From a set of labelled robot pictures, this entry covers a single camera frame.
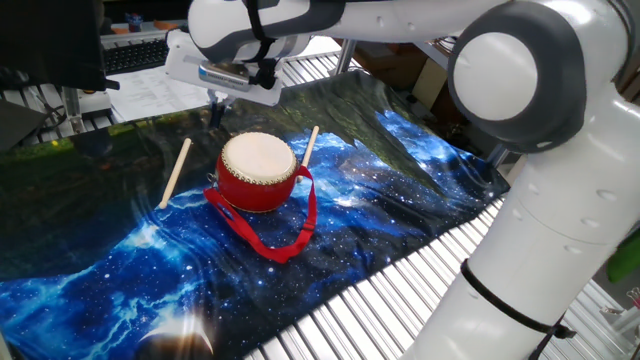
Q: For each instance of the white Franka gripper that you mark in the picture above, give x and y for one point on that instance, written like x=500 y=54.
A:
x=180 y=60

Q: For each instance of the pale wooden drumstick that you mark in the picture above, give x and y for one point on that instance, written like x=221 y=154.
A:
x=175 y=172
x=308 y=150

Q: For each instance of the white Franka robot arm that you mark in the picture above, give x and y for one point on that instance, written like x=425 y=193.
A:
x=550 y=200

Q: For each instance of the red drum with white head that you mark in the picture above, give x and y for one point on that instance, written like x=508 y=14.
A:
x=255 y=190

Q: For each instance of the white printed paper sheet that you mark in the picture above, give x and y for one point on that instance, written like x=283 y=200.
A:
x=145 y=95

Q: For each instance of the small orange object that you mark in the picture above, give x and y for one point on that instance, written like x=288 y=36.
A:
x=165 y=25

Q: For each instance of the black keyboard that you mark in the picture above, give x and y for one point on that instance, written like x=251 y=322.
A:
x=135 y=56

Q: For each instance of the small blue red figurine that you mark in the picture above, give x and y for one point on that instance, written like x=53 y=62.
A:
x=133 y=22

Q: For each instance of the brown cardboard box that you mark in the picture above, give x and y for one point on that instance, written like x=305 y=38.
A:
x=390 y=62

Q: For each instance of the black monitor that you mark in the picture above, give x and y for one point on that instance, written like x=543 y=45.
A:
x=50 y=40

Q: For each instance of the dark flat panel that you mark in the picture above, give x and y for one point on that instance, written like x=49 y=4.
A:
x=20 y=125

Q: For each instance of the galaxy print cloth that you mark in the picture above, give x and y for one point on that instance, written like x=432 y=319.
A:
x=125 y=300

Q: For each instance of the green object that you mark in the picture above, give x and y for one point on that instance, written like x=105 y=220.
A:
x=627 y=257

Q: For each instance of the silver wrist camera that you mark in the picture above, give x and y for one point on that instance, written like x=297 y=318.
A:
x=222 y=77

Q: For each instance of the white device with post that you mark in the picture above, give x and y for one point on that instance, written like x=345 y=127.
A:
x=95 y=102

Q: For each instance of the aluminium frame post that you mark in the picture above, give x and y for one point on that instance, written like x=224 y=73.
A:
x=346 y=56

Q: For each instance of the slanted metal shelf post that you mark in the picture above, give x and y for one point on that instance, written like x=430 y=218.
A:
x=497 y=156

